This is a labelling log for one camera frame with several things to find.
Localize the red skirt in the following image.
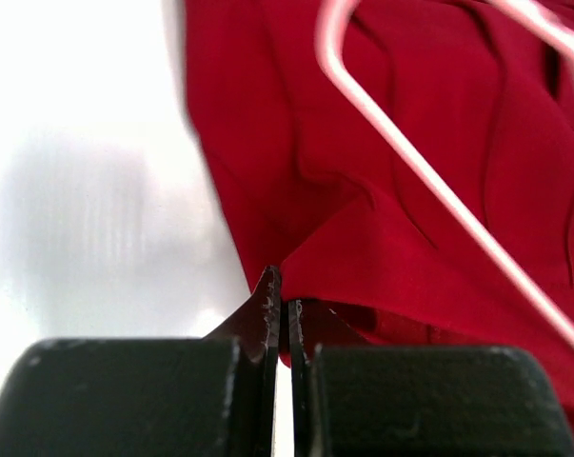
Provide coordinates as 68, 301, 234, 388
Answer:
185, 1, 574, 431

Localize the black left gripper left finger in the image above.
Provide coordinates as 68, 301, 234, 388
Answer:
0, 267, 281, 456

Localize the pink wire hanger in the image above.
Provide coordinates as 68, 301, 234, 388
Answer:
314, 0, 574, 366

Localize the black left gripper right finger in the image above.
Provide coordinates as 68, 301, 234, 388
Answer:
287, 300, 574, 456

